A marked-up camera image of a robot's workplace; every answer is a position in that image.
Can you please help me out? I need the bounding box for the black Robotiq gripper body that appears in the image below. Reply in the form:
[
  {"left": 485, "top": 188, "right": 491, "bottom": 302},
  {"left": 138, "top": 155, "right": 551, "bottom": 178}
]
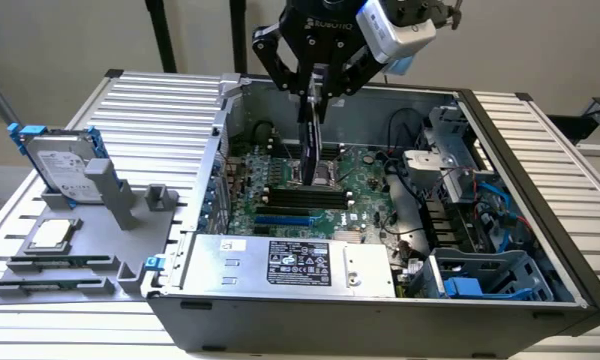
[{"left": 278, "top": 0, "right": 371, "bottom": 76}]

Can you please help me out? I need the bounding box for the black RAM slot bank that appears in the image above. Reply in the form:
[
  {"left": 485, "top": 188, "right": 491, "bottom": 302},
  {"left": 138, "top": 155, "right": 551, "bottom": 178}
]
[{"left": 262, "top": 186, "right": 355, "bottom": 210}]

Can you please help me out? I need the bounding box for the blue expansion slot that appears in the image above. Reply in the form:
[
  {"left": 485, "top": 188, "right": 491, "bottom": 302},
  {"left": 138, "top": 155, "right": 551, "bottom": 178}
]
[{"left": 254, "top": 214, "right": 312, "bottom": 228}]

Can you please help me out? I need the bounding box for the black tripod pole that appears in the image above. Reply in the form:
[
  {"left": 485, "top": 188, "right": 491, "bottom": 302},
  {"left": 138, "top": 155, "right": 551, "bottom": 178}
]
[
  {"left": 148, "top": 0, "right": 179, "bottom": 74},
  {"left": 228, "top": 0, "right": 251, "bottom": 74}
]

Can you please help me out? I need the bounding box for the CPU socket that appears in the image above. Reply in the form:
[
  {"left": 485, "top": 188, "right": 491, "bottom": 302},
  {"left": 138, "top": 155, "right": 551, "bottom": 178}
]
[{"left": 290, "top": 160, "right": 340, "bottom": 188}]

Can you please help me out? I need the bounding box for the metal drive cage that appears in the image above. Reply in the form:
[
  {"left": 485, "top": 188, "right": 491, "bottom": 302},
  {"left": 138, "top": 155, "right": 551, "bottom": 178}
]
[{"left": 402, "top": 106, "right": 498, "bottom": 204}]

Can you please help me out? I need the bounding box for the green motherboard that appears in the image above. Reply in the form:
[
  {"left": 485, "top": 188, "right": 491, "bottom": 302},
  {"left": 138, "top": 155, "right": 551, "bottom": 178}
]
[{"left": 223, "top": 144, "right": 431, "bottom": 263}]

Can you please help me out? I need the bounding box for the silver chipset heat sink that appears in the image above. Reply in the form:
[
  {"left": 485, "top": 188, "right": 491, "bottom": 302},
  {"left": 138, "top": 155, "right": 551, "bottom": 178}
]
[{"left": 338, "top": 229, "right": 371, "bottom": 245}]

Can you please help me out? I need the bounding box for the black box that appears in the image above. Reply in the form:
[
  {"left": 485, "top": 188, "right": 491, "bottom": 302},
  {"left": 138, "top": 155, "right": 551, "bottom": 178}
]
[{"left": 546, "top": 114, "right": 600, "bottom": 143}]

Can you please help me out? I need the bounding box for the hard disk with blue caddy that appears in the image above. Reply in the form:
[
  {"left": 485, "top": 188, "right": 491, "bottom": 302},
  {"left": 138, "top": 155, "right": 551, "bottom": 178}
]
[{"left": 8, "top": 123, "right": 107, "bottom": 208}]

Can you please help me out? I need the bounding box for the silver power supply unit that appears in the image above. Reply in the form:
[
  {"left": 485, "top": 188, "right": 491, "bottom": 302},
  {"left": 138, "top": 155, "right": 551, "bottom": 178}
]
[{"left": 178, "top": 234, "right": 398, "bottom": 300}]

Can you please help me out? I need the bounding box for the grey parts rack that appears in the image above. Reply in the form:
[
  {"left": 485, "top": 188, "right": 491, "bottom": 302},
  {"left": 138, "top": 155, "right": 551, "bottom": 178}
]
[{"left": 0, "top": 157, "right": 187, "bottom": 308}]

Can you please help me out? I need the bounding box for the blue disk bay latch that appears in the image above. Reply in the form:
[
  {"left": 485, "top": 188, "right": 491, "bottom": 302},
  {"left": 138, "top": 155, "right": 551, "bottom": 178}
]
[{"left": 443, "top": 276, "right": 483, "bottom": 300}]

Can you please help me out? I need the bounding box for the grey disk bay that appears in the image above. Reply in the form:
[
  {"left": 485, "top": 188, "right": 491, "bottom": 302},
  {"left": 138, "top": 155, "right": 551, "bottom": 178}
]
[{"left": 426, "top": 247, "right": 553, "bottom": 302}]

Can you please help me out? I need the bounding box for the CPU chip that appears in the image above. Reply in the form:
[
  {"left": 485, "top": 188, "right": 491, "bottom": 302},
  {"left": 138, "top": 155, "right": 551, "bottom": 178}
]
[{"left": 30, "top": 219, "right": 76, "bottom": 251}]

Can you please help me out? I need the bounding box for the open black PC case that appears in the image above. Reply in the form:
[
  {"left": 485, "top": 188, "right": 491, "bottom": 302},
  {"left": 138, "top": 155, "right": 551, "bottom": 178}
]
[{"left": 143, "top": 73, "right": 600, "bottom": 354}]

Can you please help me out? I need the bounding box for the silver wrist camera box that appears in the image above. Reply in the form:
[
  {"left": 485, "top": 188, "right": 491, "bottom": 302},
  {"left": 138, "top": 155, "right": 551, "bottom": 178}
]
[{"left": 354, "top": 0, "right": 439, "bottom": 77}]

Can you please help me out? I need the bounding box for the black looped wire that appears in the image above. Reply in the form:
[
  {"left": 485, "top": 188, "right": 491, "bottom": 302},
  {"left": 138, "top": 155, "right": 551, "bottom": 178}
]
[{"left": 386, "top": 107, "right": 427, "bottom": 152}]

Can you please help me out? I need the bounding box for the black fan wire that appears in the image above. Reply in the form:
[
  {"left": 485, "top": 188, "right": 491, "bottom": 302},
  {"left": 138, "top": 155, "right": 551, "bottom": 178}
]
[{"left": 251, "top": 119, "right": 278, "bottom": 148}]

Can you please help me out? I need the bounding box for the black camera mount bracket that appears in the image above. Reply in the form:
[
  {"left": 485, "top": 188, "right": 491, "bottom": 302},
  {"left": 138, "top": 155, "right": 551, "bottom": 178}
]
[{"left": 385, "top": 0, "right": 465, "bottom": 31}]

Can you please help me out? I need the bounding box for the red wire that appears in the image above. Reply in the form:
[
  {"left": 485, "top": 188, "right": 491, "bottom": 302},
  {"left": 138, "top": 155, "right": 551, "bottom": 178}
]
[{"left": 439, "top": 167, "right": 531, "bottom": 232}]

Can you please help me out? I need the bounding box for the blue data wire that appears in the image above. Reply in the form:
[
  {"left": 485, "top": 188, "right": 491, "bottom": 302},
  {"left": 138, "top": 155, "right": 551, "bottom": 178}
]
[{"left": 473, "top": 179, "right": 519, "bottom": 230}]

